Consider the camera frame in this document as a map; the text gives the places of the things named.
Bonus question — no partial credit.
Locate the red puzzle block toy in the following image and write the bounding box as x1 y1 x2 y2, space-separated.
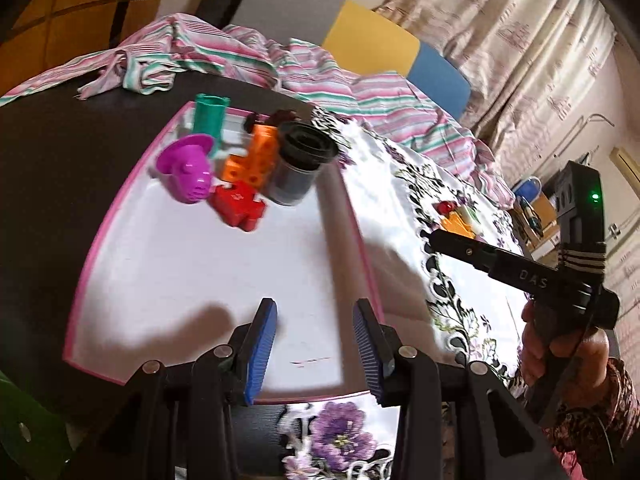
207 181 266 232

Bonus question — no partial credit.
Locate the orange plastic boat toy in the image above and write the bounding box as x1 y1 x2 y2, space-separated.
440 211 475 240

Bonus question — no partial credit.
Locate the orange cube block toy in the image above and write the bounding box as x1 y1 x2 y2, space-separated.
220 125 279 191

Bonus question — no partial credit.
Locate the red shiny capsule toy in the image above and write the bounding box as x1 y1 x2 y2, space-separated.
434 200 459 217

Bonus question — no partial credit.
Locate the black grey cup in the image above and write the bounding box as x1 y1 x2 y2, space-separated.
264 122 338 206

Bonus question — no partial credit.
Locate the magenta plastic mould toy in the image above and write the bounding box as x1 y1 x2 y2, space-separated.
155 133 215 204

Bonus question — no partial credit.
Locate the dark brown wooden toy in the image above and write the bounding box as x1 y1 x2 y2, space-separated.
243 110 300 134

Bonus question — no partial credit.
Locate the green plastic cylinder toy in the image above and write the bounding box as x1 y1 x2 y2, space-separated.
192 93 230 158

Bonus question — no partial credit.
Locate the green white plug device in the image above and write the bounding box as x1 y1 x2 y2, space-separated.
456 205 480 226

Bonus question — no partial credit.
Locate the patterned sleeve forearm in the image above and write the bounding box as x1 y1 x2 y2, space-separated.
544 358 639 479

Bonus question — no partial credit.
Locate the person's right hand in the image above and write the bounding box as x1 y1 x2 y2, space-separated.
520 300 610 408

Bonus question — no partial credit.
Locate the cluttered shelf with items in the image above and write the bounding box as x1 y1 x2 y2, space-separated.
510 192 561 268

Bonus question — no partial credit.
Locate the white floral embroidered tablecloth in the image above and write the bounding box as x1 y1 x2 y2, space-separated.
277 108 525 479

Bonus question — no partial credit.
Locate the pink white tray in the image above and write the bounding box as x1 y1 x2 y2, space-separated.
63 104 378 403

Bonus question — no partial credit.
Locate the blue round container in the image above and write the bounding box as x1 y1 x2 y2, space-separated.
513 176 542 204

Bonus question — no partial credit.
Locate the beige patterned curtain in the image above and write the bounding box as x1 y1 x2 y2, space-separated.
377 0 616 183

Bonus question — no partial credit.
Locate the pink green striped cloth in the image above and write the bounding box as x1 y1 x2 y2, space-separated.
1 13 515 209

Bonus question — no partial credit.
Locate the grey yellow blue chair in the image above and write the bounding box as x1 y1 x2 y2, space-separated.
195 0 471 119

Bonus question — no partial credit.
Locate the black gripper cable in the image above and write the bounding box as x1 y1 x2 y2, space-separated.
544 278 618 466

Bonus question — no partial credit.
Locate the wall air conditioner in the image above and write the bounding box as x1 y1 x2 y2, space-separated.
610 148 640 192

